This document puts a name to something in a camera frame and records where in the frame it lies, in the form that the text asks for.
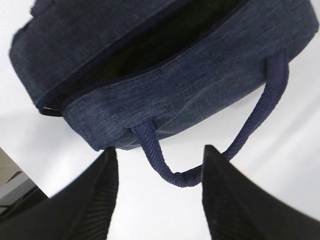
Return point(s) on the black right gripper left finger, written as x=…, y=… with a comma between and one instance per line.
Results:
x=81, y=211

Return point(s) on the navy blue lunch bag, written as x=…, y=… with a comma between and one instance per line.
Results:
x=128, y=73

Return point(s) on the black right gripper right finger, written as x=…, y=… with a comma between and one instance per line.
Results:
x=238, y=209

